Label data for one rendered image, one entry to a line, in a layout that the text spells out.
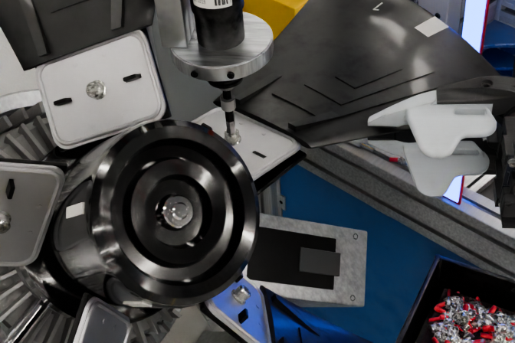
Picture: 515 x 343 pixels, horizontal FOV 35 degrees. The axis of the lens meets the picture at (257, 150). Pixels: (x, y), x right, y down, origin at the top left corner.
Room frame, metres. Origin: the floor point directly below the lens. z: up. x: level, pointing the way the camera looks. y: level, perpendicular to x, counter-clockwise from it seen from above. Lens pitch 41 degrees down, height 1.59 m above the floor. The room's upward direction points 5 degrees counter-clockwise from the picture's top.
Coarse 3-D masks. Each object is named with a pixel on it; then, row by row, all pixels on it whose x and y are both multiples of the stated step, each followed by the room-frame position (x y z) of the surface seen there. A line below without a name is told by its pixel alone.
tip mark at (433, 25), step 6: (432, 18) 0.63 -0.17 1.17; (420, 24) 0.62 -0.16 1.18; (426, 24) 0.62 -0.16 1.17; (432, 24) 0.62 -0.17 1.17; (438, 24) 0.63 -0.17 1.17; (444, 24) 0.63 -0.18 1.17; (420, 30) 0.61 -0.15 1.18; (426, 30) 0.61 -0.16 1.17; (432, 30) 0.62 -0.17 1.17; (438, 30) 0.62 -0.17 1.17
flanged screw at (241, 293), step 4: (240, 288) 0.38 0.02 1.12; (244, 288) 0.38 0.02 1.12; (232, 292) 0.38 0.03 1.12; (236, 292) 0.38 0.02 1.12; (240, 292) 0.38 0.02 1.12; (244, 292) 0.38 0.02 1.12; (248, 292) 0.38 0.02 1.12; (236, 296) 0.38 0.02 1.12; (240, 296) 0.38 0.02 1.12; (244, 296) 0.38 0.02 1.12; (248, 296) 0.38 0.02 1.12; (236, 300) 0.37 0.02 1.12; (240, 300) 0.37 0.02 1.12; (244, 300) 0.38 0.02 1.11
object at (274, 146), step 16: (208, 112) 0.51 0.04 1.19; (224, 112) 0.51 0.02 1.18; (224, 128) 0.48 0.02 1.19; (240, 128) 0.48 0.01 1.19; (256, 128) 0.48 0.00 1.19; (272, 128) 0.48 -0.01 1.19; (240, 144) 0.46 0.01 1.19; (256, 144) 0.46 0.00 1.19; (272, 144) 0.46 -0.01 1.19; (288, 144) 0.46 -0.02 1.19; (256, 160) 0.44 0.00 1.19; (272, 160) 0.44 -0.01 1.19; (256, 176) 0.42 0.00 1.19
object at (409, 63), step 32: (320, 0) 0.66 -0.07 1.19; (352, 0) 0.65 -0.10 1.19; (288, 32) 0.61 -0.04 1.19; (320, 32) 0.61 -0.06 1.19; (352, 32) 0.61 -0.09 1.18; (384, 32) 0.60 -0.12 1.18; (416, 32) 0.61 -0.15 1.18; (448, 32) 0.62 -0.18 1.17; (288, 64) 0.56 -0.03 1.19; (320, 64) 0.56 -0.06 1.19; (352, 64) 0.55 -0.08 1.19; (384, 64) 0.55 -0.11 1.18; (416, 64) 0.56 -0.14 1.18; (448, 64) 0.57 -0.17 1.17; (480, 64) 0.58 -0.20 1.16; (256, 96) 0.52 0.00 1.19; (288, 96) 0.51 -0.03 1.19; (320, 96) 0.51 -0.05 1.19; (352, 96) 0.51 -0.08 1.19; (384, 96) 0.51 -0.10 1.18; (288, 128) 0.47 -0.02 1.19; (320, 128) 0.47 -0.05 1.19; (352, 128) 0.47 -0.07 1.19; (384, 128) 0.48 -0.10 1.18
